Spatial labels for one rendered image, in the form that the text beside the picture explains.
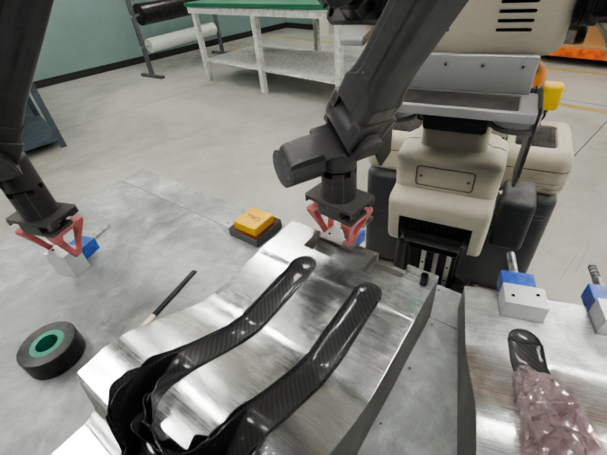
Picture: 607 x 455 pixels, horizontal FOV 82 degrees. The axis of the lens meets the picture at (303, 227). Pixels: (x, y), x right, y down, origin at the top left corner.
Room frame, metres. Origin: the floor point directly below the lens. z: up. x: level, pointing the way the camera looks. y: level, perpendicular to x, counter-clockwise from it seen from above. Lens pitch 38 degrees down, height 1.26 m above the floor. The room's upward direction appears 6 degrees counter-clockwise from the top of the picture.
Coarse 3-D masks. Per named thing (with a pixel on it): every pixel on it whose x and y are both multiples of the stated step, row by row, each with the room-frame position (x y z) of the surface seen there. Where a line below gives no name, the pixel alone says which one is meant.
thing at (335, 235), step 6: (372, 216) 0.56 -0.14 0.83; (366, 222) 0.55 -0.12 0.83; (330, 228) 0.51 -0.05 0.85; (336, 228) 0.51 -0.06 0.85; (324, 234) 0.49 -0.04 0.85; (330, 234) 0.49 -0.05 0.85; (336, 234) 0.49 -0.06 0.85; (342, 234) 0.49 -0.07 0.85; (360, 234) 0.50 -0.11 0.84; (330, 240) 0.48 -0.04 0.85; (336, 240) 0.47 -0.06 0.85; (342, 240) 0.47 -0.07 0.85; (360, 240) 0.50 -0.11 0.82
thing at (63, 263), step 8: (96, 232) 0.61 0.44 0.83; (104, 232) 0.62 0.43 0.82; (72, 240) 0.58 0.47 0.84; (88, 240) 0.57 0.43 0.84; (56, 248) 0.54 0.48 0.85; (88, 248) 0.56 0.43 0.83; (96, 248) 0.57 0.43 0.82; (48, 256) 0.52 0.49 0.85; (56, 256) 0.51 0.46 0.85; (64, 256) 0.51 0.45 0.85; (72, 256) 0.52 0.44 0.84; (80, 256) 0.53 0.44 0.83; (88, 256) 0.55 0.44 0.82; (56, 264) 0.52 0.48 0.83; (64, 264) 0.51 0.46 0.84; (72, 264) 0.51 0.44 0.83; (80, 264) 0.53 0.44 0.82; (88, 264) 0.54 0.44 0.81; (56, 272) 0.52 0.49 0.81; (64, 272) 0.52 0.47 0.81; (72, 272) 0.51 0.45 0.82; (80, 272) 0.52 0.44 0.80
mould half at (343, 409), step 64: (256, 256) 0.42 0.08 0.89; (320, 256) 0.40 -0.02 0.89; (192, 320) 0.29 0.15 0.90; (320, 320) 0.28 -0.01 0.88; (384, 320) 0.27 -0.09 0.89; (192, 384) 0.19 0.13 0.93; (256, 384) 0.19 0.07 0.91; (384, 384) 0.20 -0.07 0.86; (64, 448) 0.17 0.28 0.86; (320, 448) 0.12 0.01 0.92
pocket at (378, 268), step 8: (376, 256) 0.39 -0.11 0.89; (368, 264) 0.37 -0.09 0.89; (376, 264) 0.39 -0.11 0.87; (384, 264) 0.38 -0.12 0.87; (368, 272) 0.37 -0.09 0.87; (376, 272) 0.38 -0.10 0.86; (384, 272) 0.38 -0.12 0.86; (392, 272) 0.37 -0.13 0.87; (400, 272) 0.36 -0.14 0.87; (392, 280) 0.36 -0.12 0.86
